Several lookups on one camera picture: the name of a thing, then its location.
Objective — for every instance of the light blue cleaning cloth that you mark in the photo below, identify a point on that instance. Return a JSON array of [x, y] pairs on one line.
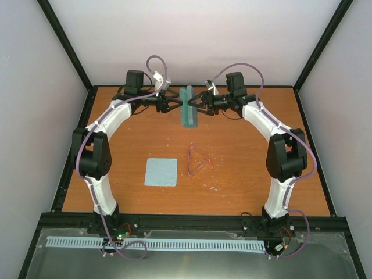
[[161, 172]]

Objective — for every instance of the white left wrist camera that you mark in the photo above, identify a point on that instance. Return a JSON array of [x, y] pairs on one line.
[[160, 84]]

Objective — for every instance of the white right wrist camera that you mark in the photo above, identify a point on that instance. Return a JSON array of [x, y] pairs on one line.
[[211, 87]]

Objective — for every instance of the metal front plate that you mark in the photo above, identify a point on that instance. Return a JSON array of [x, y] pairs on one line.
[[326, 255]]

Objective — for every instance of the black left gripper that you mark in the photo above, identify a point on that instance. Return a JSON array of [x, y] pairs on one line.
[[164, 107]]

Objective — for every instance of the light blue cable duct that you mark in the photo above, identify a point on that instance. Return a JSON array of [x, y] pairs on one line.
[[178, 245]]

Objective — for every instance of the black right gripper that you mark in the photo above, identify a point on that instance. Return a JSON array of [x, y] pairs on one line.
[[207, 99]]

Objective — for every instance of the pink transparent sunglasses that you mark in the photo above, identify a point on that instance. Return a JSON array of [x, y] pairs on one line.
[[197, 160]]

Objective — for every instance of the black mounting rail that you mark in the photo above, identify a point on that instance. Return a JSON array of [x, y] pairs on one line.
[[140, 223]]

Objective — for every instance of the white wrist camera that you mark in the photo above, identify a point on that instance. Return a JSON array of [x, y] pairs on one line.
[[211, 87], [160, 84]]

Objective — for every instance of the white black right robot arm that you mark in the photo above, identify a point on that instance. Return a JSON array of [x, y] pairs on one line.
[[286, 155]]

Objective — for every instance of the teal glasses case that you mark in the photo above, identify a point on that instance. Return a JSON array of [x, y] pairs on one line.
[[189, 115]]

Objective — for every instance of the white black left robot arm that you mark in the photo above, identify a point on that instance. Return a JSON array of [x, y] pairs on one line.
[[90, 150]]

